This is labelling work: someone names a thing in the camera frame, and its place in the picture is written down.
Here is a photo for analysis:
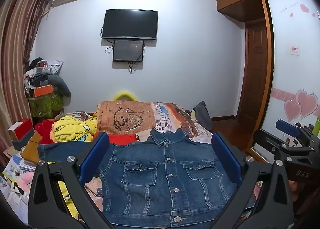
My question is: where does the striped brown curtain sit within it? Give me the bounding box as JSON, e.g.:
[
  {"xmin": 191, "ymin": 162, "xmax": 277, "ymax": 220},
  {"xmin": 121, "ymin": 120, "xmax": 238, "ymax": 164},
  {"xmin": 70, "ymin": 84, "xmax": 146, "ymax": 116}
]
[{"xmin": 0, "ymin": 0, "xmax": 53, "ymax": 167}]

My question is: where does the pile of mixed clothes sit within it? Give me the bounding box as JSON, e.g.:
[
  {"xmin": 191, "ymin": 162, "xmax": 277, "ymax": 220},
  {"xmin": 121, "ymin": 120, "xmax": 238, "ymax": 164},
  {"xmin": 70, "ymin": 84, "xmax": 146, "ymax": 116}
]
[{"xmin": 24, "ymin": 57, "xmax": 64, "ymax": 94}]

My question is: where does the grey box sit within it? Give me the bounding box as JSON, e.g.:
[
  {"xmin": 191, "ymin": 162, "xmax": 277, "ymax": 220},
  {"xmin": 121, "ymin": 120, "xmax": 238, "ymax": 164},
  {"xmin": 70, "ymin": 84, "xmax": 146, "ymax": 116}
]
[{"xmin": 12, "ymin": 129, "xmax": 36, "ymax": 151}]

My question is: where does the brown printed pillow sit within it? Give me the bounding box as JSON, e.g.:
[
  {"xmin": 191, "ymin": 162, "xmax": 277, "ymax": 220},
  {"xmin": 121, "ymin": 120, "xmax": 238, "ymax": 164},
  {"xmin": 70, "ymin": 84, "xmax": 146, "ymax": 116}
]
[{"xmin": 96, "ymin": 100, "xmax": 157, "ymax": 135}]

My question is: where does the mustard brown cloth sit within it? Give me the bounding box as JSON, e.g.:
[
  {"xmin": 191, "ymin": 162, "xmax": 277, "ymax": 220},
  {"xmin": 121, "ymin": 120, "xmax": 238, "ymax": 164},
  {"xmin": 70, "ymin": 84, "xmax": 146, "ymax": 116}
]
[{"xmin": 20, "ymin": 133, "xmax": 43, "ymax": 164}]

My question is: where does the red fluffy cloth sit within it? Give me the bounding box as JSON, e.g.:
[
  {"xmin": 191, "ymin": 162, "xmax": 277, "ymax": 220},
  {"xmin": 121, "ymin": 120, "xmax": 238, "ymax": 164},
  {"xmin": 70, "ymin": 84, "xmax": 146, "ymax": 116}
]
[{"xmin": 34, "ymin": 119, "xmax": 58, "ymax": 145}]

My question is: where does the green patterned cloth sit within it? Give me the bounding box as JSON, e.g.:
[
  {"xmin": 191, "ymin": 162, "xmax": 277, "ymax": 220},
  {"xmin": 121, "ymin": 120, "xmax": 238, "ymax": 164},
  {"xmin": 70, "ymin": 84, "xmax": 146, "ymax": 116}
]
[{"xmin": 28, "ymin": 93, "xmax": 65, "ymax": 119}]

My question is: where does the newspaper print bedsheet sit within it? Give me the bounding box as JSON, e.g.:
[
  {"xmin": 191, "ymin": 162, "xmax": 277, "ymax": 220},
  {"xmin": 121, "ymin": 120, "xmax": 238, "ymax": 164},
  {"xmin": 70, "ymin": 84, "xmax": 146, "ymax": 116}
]
[{"xmin": 56, "ymin": 103, "xmax": 267, "ymax": 229}]

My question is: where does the blue denim jacket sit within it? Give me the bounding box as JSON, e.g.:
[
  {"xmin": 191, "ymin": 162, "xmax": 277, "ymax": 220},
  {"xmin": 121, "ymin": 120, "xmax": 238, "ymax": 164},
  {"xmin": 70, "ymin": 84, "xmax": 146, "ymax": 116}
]
[{"xmin": 37, "ymin": 128, "xmax": 238, "ymax": 227}]

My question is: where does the red box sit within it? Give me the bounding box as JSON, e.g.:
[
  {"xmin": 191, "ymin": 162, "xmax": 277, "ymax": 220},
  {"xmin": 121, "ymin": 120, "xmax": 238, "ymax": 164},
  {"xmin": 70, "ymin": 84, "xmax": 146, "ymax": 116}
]
[{"xmin": 8, "ymin": 118, "xmax": 33, "ymax": 140}]

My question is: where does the brown wooden door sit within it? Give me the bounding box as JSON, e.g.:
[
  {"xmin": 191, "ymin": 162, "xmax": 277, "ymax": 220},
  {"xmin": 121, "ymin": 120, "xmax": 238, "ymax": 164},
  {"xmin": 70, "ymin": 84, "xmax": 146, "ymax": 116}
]
[{"xmin": 244, "ymin": 19, "xmax": 273, "ymax": 148}]

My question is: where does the stack of books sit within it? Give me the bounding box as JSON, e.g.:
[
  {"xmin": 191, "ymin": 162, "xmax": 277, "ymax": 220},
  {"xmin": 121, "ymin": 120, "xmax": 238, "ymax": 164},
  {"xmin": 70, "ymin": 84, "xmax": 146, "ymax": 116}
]
[{"xmin": 2, "ymin": 153, "xmax": 38, "ymax": 178}]

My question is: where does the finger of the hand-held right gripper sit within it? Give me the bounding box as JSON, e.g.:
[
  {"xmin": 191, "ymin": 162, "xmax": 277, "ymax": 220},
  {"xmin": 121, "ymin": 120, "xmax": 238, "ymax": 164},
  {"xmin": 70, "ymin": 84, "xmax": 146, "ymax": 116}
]
[
  {"xmin": 276, "ymin": 119, "xmax": 320, "ymax": 147},
  {"xmin": 253, "ymin": 128, "xmax": 316, "ymax": 162}
]

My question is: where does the small black wall monitor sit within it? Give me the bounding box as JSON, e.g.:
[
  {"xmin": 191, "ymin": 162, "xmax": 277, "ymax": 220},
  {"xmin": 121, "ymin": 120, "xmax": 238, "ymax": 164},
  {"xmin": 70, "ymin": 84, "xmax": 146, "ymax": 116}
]
[{"xmin": 112, "ymin": 40, "xmax": 145, "ymax": 62}]

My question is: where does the orange box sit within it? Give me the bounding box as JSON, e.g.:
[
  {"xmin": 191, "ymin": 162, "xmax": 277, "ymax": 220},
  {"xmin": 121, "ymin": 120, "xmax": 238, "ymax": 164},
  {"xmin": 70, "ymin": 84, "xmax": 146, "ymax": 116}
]
[{"xmin": 34, "ymin": 84, "xmax": 54, "ymax": 97}]

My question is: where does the black television cable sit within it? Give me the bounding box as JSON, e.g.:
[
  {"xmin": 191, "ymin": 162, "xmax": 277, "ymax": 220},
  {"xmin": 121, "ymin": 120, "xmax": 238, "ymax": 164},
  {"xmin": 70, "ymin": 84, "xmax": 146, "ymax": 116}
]
[{"xmin": 101, "ymin": 26, "xmax": 114, "ymax": 54}]

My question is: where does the black wall television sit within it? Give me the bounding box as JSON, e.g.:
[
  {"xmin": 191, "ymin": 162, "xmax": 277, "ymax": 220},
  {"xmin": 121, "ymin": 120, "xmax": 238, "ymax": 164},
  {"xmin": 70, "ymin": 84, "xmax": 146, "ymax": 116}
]
[{"xmin": 101, "ymin": 9, "xmax": 159, "ymax": 40}]

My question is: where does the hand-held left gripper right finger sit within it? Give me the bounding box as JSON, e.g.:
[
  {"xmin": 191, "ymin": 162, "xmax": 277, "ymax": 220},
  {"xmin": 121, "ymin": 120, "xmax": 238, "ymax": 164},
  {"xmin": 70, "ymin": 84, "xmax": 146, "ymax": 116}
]
[{"xmin": 211, "ymin": 131, "xmax": 294, "ymax": 229}]

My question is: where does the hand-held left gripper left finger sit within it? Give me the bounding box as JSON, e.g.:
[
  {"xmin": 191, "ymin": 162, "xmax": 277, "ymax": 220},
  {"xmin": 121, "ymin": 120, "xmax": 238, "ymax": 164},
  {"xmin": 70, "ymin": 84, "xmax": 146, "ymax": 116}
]
[{"xmin": 28, "ymin": 132, "xmax": 118, "ymax": 229}]

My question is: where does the yellow hoop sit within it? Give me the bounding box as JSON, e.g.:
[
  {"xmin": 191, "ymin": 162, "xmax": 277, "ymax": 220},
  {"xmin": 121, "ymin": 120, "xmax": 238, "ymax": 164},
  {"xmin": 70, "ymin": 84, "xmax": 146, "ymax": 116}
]
[{"xmin": 113, "ymin": 90, "xmax": 138, "ymax": 101}]

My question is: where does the pink plush toy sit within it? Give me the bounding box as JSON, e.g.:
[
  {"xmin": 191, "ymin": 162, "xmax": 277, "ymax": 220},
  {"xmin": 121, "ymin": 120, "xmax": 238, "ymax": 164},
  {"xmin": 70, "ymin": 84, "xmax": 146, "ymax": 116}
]
[{"xmin": 9, "ymin": 172, "xmax": 35, "ymax": 196}]

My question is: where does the yellow cartoon blanket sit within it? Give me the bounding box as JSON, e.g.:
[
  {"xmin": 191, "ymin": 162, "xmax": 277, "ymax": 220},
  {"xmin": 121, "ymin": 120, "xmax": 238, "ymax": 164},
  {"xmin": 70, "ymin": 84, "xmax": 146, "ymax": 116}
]
[{"xmin": 52, "ymin": 115, "xmax": 100, "ymax": 143}]

